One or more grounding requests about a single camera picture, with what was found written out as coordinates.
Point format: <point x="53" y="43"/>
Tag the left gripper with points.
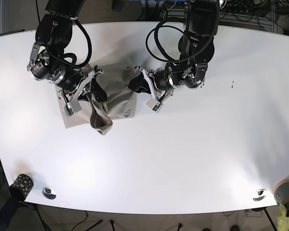
<point x="157" y="83"/>

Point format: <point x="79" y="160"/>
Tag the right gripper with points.
<point x="80" y="86"/>

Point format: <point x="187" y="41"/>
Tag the beige T-shirt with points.
<point x="110" y="99"/>

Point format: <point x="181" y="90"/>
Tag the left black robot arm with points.
<point x="196" y="48"/>

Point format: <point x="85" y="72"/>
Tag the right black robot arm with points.
<point x="49" y="61"/>

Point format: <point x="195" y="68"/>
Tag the black gold-dotted cup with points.
<point x="21" y="187"/>

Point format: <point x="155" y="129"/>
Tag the grey tape roll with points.
<point x="281" y="192"/>

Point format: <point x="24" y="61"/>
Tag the green potted plant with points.
<point x="283" y="219"/>

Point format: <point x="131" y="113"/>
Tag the left table cable grommet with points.
<point x="48" y="193"/>

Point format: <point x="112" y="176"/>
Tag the table cable grommet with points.
<point x="259" y="195"/>
<point x="48" y="193"/>

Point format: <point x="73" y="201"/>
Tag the right table cable grommet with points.
<point x="259" y="195"/>

